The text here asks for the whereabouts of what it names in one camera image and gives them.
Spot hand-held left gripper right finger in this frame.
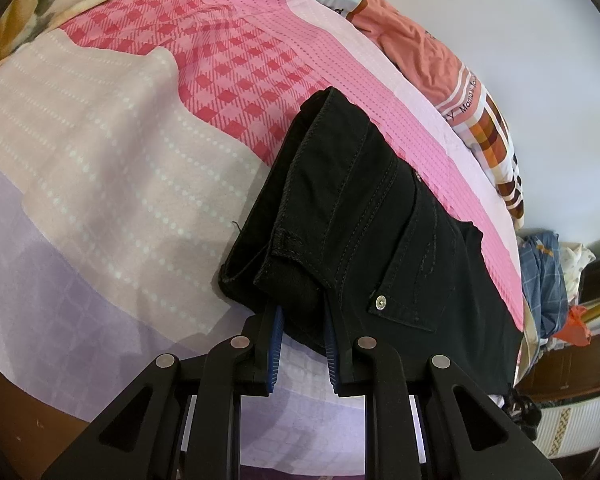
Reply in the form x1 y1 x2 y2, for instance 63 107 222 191
322 296 563 480

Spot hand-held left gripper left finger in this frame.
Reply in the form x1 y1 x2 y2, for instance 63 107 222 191
40 305 285 480

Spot black pants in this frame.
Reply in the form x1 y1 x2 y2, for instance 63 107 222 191
219 86 523 396

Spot dark object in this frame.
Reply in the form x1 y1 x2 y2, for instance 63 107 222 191
502 384 545 442

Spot blue denim clothes pile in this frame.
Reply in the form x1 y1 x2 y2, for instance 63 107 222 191
519 230 571 337

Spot wooden cabinet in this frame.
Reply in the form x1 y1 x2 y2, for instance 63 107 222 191
516 255 600 403

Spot orange cloth item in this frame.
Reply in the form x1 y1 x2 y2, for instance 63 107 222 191
551 305 594 349

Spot pink checked bedsheet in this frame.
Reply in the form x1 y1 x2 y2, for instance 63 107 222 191
0 0 527 480

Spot white floral cloth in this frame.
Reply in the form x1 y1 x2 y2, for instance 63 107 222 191
559 242 597 307

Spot salmon checked blanket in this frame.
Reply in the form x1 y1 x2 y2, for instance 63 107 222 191
351 0 527 233

